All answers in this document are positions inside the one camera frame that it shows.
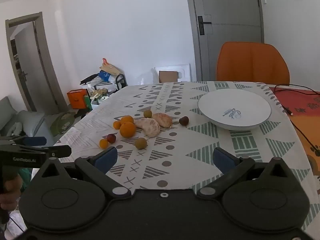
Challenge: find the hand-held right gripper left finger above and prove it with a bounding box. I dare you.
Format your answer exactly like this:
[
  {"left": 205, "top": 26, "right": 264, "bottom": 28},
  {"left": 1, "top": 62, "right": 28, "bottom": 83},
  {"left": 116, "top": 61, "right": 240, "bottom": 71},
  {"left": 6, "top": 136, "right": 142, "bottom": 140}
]
[{"left": 37, "top": 146, "right": 132, "bottom": 199}]

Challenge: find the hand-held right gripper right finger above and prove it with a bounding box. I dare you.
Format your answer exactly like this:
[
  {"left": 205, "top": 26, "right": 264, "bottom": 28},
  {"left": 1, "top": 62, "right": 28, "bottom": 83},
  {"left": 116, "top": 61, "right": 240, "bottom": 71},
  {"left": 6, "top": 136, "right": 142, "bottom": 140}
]
[{"left": 196, "top": 147, "right": 298, "bottom": 200}]

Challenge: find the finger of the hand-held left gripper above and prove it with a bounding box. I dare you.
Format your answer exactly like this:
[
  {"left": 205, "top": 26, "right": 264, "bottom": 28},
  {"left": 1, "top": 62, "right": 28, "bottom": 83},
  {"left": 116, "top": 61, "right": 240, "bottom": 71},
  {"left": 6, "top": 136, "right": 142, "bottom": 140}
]
[{"left": 0, "top": 135, "right": 47, "bottom": 147}]

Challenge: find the large orange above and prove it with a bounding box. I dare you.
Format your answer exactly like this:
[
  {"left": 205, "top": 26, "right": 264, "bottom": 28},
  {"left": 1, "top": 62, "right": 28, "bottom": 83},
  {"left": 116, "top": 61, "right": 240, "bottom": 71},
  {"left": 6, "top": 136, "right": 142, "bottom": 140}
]
[{"left": 119, "top": 121, "right": 137, "bottom": 138}]

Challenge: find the curved peeled tangerine piece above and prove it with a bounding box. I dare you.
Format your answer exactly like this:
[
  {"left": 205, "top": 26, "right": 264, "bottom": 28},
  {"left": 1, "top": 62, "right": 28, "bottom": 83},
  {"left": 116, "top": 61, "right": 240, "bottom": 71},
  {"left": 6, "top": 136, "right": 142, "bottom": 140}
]
[{"left": 134, "top": 118, "right": 161, "bottom": 138}]

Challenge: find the white plate with blue rim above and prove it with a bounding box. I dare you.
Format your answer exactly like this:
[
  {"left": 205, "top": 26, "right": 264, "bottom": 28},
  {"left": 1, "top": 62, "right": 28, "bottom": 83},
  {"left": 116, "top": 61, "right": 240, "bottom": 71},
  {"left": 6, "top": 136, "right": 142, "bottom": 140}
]
[{"left": 197, "top": 88, "right": 272, "bottom": 131}]

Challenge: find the round peeled tangerine piece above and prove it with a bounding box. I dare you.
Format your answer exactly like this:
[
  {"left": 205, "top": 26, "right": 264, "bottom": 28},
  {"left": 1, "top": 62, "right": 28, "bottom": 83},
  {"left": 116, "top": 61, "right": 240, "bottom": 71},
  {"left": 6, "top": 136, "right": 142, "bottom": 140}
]
[{"left": 152, "top": 113, "right": 173, "bottom": 129}]

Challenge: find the person's left hand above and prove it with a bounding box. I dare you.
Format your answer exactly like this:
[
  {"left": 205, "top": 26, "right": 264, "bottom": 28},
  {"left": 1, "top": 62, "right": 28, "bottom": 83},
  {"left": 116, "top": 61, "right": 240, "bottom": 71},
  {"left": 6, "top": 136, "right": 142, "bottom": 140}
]
[{"left": 0, "top": 174, "right": 23, "bottom": 210}]

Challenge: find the grey sofa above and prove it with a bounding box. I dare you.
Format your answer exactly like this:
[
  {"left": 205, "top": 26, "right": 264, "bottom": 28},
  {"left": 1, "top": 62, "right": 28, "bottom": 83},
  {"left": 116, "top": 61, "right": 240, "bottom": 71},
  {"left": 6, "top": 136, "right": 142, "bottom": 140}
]
[{"left": 0, "top": 96, "right": 58, "bottom": 140}]

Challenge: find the green patterned cushion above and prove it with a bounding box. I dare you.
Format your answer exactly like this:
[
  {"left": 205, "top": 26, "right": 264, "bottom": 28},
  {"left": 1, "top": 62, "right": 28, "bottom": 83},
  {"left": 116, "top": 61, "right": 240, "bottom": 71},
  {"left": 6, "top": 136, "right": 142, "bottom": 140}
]
[{"left": 49, "top": 111, "right": 78, "bottom": 137}]

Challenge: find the patterned white tablecloth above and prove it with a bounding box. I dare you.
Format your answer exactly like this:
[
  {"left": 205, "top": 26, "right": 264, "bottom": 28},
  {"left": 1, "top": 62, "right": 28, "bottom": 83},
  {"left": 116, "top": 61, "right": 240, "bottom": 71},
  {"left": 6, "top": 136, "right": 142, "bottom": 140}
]
[{"left": 54, "top": 81, "right": 320, "bottom": 230}]

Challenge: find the orange box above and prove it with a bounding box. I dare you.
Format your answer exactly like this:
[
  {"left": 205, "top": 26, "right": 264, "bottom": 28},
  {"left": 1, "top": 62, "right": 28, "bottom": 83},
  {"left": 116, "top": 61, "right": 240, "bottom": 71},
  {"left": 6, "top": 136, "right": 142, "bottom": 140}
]
[{"left": 67, "top": 89, "right": 88, "bottom": 110}]

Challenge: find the black folded umbrella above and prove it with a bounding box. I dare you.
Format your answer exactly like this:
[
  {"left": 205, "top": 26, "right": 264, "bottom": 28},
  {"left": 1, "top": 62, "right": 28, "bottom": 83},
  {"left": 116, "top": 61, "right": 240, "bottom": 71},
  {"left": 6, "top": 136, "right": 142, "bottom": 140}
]
[{"left": 80, "top": 74, "right": 99, "bottom": 85}]

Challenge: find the blue and white bag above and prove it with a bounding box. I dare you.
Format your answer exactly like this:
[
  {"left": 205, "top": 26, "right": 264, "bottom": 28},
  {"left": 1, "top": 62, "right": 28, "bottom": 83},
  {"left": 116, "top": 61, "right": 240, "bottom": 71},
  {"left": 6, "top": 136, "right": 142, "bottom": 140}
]
[{"left": 97, "top": 70, "right": 117, "bottom": 83}]

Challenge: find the open grey interior door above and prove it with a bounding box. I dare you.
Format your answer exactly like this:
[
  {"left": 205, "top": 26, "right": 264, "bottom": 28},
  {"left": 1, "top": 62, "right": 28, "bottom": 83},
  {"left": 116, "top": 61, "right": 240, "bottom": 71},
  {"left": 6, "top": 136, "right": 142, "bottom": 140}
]
[{"left": 14, "top": 23, "right": 50, "bottom": 110}]

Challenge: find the brown paper bag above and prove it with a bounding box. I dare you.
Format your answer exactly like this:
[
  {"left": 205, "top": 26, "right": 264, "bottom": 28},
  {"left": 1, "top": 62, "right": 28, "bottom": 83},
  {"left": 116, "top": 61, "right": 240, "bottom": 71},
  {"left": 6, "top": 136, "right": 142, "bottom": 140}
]
[{"left": 99, "top": 58, "right": 120, "bottom": 75}]

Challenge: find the red printed mat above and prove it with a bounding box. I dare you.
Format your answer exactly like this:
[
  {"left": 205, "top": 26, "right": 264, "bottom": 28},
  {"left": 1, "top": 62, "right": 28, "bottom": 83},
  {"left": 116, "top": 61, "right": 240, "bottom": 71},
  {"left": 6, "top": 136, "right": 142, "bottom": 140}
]
[{"left": 269, "top": 85, "right": 320, "bottom": 180}]

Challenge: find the white foam board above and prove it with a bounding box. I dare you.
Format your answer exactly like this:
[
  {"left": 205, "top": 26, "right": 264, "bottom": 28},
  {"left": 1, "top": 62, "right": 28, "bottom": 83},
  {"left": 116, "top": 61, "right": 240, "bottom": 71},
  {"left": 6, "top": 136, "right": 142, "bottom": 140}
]
[{"left": 154, "top": 64, "right": 190, "bottom": 83}]

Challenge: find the cardboard box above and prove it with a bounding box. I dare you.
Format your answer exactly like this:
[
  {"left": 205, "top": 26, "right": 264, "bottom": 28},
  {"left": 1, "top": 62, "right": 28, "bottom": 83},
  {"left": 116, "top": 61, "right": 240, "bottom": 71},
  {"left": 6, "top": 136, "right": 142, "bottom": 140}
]
[{"left": 159, "top": 71, "right": 178, "bottom": 83}]

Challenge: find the orange chair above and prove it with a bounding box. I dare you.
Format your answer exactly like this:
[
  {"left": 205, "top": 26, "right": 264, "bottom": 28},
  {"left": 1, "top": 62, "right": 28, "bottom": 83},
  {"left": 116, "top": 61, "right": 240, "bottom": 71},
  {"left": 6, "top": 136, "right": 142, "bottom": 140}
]
[{"left": 216, "top": 42, "right": 290, "bottom": 85}]

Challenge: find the black cart handle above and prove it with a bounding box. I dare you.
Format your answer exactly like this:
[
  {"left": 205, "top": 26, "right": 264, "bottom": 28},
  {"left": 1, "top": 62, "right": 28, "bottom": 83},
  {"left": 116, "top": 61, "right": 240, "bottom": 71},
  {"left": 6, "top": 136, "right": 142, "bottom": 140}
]
[{"left": 115, "top": 74, "right": 127, "bottom": 89}]

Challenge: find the black cable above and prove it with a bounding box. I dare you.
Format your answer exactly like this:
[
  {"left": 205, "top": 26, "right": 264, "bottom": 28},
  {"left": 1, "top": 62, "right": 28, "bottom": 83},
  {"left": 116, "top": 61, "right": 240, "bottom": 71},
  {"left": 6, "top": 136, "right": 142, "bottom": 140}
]
[{"left": 274, "top": 84, "right": 320, "bottom": 157}]

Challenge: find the grey door frame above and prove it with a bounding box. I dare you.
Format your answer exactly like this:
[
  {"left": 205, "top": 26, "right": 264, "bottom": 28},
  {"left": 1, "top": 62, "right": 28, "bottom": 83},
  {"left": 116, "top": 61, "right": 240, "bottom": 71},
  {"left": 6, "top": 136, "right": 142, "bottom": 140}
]
[{"left": 5, "top": 12, "right": 59, "bottom": 112}]

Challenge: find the black door handle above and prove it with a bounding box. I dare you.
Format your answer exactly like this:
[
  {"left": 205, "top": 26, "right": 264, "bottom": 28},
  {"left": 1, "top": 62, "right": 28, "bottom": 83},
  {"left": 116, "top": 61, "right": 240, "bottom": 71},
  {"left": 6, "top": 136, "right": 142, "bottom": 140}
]
[{"left": 197, "top": 16, "right": 212, "bottom": 35}]

